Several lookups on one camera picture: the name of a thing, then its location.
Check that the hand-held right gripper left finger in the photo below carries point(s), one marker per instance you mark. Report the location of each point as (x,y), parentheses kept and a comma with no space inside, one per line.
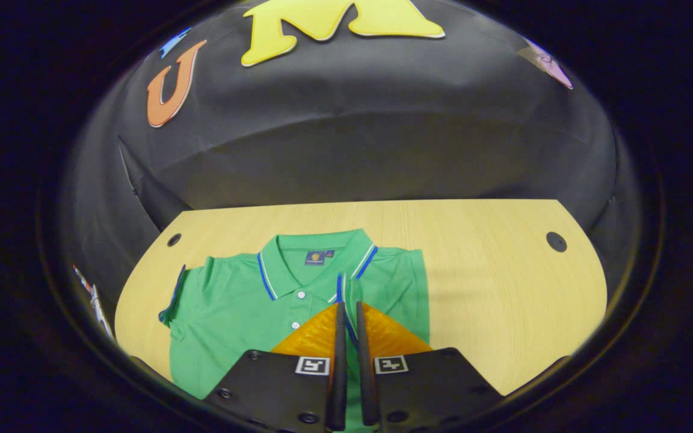
(286,385)

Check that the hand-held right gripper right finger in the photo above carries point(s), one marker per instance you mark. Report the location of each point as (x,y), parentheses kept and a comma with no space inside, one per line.
(431,385)

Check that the green T-shirt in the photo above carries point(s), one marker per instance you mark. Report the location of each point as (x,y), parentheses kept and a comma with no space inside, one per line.
(232,313)

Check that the white printed panel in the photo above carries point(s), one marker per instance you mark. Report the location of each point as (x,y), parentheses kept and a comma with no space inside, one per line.
(98,307)

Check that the black backdrop cloth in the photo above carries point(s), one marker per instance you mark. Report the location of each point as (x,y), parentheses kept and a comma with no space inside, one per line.
(352,120)

